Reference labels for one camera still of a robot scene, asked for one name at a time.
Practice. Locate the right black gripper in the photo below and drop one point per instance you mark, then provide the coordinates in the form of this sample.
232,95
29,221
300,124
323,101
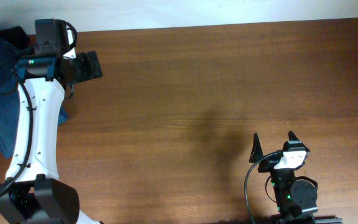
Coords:
269,163

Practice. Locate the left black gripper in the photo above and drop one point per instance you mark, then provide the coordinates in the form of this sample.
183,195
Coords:
91,65

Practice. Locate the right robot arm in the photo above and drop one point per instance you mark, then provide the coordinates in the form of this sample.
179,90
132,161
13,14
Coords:
295,196

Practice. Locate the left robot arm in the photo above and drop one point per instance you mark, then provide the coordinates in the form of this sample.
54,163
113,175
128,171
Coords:
44,76

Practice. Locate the black folded garment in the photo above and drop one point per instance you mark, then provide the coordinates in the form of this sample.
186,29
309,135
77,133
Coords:
16,36

